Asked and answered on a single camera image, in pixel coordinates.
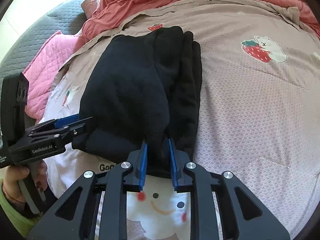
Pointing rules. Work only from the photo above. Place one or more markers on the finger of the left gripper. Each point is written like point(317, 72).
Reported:
point(66, 121)
point(46, 130)

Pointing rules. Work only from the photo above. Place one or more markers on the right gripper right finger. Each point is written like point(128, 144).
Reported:
point(220, 204)

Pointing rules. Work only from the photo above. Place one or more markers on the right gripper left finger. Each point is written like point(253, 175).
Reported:
point(92, 198)

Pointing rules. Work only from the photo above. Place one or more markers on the black sweater orange cuffs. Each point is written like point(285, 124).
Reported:
point(143, 89)

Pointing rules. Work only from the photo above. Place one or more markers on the left hand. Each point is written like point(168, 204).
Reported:
point(13, 174)

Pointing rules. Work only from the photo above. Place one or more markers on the pink quilted pillow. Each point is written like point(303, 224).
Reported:
point(42, 69)

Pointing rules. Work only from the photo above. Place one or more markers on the pink patterned duvet cover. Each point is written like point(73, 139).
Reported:
point(259, 108)

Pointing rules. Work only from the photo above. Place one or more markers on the grey quilted headboard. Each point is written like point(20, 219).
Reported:
point(67, 17)

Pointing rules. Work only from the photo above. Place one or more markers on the mauve small pillow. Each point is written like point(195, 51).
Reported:
point(89, 6)

